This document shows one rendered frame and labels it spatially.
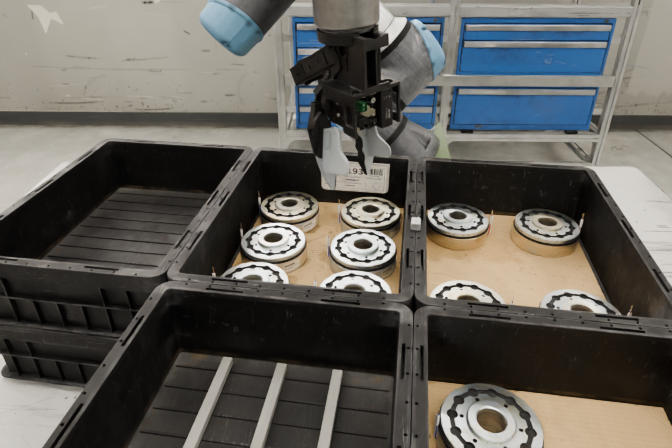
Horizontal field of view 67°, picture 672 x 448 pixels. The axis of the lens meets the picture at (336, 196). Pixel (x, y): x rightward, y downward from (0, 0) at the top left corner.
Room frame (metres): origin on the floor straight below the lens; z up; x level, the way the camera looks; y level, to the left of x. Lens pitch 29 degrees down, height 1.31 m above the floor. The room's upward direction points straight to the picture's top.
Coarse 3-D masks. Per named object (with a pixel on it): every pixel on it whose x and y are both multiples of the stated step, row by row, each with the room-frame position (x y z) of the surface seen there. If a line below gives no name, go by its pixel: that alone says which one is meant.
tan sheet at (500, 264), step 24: (504, 216) 0.79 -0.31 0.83; (504, 240) 0.72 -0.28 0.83; (432, 264) 0.65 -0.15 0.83; (456, 264) 0.65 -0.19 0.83; (480, 264) 0.65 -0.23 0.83; (504, 264) 0.65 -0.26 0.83; (528, 264) 0.65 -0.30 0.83; (552, 264) 0.65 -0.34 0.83; (576, 264) 0.65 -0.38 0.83; (432, 288) 0.59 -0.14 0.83; (504, 288) 0.59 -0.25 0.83; (528, 288) 0.59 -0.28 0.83; (552, 288) 0.59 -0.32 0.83; (576, 288) 0.59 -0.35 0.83; (600, 288) 0.59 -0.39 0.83
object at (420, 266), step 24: (528, 168) 0.79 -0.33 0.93; (552, 168) 0.79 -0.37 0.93; (576, 168) 0.79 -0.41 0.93; (600, 192) 0.70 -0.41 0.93; (624, 216) 0.63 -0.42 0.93; (648, 264) 0.51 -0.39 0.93; (504, 312) 0.43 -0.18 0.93; (528, 312) 0.43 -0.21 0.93; (552, 312) 0.43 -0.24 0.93; (576, 312) 0.43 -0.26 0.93
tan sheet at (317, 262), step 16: (320, 208) 0.82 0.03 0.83; (336, 208) 0.82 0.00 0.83; (400, 208) 0.82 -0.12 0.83; (256, 224) 0.77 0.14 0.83; (320, 224) 0.77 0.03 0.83; (336, 224) 0.77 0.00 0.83; (400, 224) 0.77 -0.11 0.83; (320, 240) 0.72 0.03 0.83; (400, 240) 0.72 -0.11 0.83; (240, 256) 0.67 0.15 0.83; (320, 256) 0.67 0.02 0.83; (400, 256) 0.67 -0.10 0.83; (304, 272) 0.63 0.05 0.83; (320, 272) 0.63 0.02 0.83
